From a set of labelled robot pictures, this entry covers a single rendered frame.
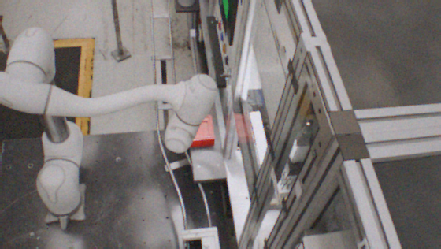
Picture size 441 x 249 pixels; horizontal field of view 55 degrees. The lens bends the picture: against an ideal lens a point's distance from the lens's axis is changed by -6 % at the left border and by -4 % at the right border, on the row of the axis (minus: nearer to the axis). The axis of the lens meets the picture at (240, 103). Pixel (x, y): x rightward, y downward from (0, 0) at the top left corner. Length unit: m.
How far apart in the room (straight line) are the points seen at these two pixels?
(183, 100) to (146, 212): 0.76
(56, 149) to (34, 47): 0.57
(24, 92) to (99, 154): 0.86
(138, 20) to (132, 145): 1.78
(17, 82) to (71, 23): 2.44
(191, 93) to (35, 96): 0.49
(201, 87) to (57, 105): 0.46
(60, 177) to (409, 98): 1.44
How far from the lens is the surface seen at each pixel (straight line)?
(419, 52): 0.90
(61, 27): 3.86
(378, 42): 0.88
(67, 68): 3.51
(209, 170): 1.88
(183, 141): 1.51
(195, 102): 1.44
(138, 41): 3.63
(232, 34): 1.42
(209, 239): 1.81
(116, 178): 2.14
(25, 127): 3.25
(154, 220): 2.04
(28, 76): 1.48
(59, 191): 1.89
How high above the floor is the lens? 2.57
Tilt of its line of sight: 53 degrees down
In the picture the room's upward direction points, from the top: 10 degrees clockwise
